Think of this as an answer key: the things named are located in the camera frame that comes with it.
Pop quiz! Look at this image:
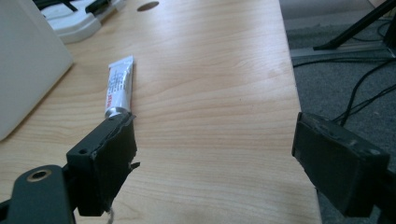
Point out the white box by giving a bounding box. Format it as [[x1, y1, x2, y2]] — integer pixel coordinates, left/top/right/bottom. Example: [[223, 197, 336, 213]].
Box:
[[0, 0, 75, 142]]

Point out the white squeeze tube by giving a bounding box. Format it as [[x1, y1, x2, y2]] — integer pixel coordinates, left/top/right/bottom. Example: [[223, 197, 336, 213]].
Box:
[[104, 55, 135, 119]]

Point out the black object in tray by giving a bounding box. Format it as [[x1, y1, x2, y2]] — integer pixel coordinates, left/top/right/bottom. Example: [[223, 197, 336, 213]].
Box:
[[32, 0, 113, 15]]

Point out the black stand leg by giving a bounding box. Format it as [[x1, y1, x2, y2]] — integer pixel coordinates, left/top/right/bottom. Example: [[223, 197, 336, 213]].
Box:
[[312, 0, 396, 51]]

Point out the black cable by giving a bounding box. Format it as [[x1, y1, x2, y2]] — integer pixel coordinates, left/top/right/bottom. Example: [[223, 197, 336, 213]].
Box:
[[331, 59, 396, 127]]

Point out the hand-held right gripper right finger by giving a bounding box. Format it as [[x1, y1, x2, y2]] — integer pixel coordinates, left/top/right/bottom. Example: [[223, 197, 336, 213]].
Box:
[[291, 111, 390, 218]]

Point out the grey metal floor rail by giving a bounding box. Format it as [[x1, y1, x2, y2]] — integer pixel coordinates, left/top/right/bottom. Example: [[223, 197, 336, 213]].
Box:
[[289, 41, 393, 61]]

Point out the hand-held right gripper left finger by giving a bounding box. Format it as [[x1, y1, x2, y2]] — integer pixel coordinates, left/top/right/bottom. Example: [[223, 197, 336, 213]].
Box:
[[65, 111, 141, 217]]

